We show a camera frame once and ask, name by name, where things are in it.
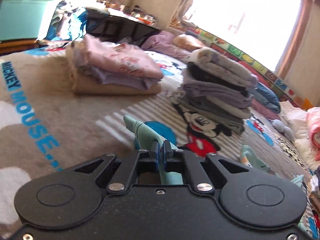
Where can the pink and beige folded stack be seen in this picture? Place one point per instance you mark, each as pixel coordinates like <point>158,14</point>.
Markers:
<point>101,68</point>

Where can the dark cluttered desk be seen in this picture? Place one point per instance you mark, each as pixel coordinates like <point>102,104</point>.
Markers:
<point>114,26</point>

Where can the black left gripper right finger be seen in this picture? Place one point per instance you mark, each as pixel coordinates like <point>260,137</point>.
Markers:
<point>200,174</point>

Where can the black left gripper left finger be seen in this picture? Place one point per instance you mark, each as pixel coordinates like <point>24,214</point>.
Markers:
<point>121,174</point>

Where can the grey plush toy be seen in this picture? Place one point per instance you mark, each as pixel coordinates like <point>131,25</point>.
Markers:
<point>284,130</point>

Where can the blue folded quilt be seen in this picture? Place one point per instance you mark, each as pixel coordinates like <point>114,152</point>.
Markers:
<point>266,97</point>

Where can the colourful alphabet foam mat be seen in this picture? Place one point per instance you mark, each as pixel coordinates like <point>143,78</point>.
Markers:
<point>265,76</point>

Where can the Mickey Mouse grey bed blanket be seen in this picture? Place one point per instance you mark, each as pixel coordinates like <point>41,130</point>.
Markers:
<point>61,129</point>

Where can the grey and purple folded stack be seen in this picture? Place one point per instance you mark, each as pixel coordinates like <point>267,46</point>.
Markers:
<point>216,88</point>

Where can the teal plastic storage box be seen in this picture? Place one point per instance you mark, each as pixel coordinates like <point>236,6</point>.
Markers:
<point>25,19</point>

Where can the mint lion print garment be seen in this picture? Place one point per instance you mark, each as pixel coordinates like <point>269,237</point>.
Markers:
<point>145,136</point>

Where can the pink folded quilt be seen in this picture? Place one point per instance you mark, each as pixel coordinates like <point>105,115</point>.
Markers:
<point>267,113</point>

